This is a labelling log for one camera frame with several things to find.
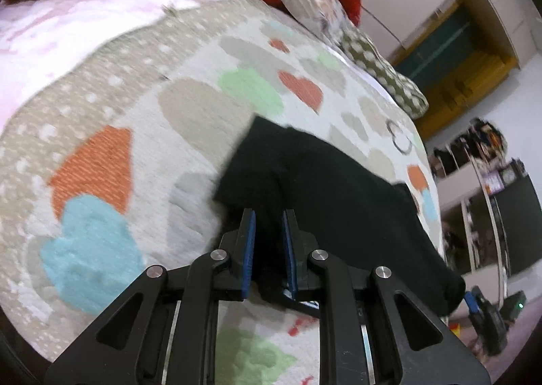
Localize pink bed sheet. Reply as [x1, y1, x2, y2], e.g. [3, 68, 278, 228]
[0, 0, 229, 127]

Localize dark flat screen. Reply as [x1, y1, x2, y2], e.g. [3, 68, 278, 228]
[495, 175, 542, 275]

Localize heart pattern quilt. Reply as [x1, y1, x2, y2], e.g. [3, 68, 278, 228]
[0, 0, 445, 385]

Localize shoe rack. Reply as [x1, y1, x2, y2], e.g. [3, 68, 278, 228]
[430, 118, 509, 179]

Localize dark green door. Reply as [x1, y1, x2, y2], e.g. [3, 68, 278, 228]
[396, 0, 483, 87]

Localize beige cabinet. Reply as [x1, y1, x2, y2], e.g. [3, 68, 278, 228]
[436, 165, 509, 280]

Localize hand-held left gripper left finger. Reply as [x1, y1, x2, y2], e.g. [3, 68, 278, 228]
[42, 208, 257, 385]

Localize green spotted bolster pillow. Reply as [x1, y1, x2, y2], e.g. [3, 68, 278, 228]
[339, 25, 429, 119]

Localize yellow wooden door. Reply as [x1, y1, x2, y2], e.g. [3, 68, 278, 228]
[413, 44, 521, 139]

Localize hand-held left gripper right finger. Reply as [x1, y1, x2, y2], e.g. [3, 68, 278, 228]
[282, 209, 492, 385]

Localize black device with green light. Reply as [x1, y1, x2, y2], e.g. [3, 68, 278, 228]
[502, 291, 528, 320]

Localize black pants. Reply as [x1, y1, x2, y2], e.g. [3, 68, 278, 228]
[213, 115, 466, 317]

